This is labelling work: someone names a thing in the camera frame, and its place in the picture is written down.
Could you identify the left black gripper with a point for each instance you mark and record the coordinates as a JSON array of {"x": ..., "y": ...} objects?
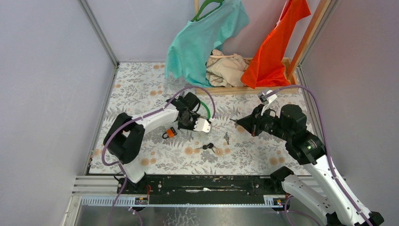
[{"x": 195, "y": 117}]

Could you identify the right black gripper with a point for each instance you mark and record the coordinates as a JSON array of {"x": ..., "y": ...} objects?
[{"x": 252, "y": 122}]

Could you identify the green clothes hanger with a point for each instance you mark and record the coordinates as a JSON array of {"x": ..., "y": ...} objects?
[{"x": 202, "y": 8}]

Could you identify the floral table mat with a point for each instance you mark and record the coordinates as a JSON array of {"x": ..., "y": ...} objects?
[{"x": 142, "y": 87}]

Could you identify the small silver key pair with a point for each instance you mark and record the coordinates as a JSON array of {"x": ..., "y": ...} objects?
[{"x": 227, "y": 138}]

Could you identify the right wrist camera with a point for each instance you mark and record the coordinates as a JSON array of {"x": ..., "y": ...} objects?
[{"x": 266, "y": 98}]

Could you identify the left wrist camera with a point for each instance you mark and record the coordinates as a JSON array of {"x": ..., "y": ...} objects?
[{"x": 202, "y": 125}]

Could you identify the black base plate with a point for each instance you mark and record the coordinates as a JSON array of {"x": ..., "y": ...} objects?
[{"x": 203, "y": 189}]

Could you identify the green cable lock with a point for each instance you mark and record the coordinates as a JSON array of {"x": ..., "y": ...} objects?
[{"x": 207, "y": 110}]

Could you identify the orange shirt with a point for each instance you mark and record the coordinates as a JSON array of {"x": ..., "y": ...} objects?
[{"x": 266, "y": 68}]

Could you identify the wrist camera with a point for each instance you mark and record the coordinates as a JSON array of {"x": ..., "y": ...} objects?
[
  {"x": 202, "y": 125},
  {"x": 266, "y": 98}
]

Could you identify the orange black small padlock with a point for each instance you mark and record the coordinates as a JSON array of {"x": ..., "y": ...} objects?
[{"x": 171, "y": 132}]

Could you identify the beige crumpled cloth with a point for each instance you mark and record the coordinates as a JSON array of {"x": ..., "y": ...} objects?
[{"x": 225, "y": 70}]

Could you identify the teal shirt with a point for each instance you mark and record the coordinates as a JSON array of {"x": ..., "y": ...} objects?
[{"x": 189, "y": 51}]

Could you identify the wooden post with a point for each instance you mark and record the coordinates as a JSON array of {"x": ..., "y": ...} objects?
[{"x": 308, "y": 35}]

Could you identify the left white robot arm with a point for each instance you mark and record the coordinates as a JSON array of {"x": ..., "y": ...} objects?
[{"x": 125, "y": 137}]

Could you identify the black headed keys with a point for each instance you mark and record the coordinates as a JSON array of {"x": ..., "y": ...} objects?
[{"x": 207, "y": 146}]

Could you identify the white slotted cable duct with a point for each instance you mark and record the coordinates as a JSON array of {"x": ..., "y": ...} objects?
[{"x": 141, "y": 202}]

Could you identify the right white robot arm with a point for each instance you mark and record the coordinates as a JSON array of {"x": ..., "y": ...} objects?
[{"x": 338, "y": 206}]

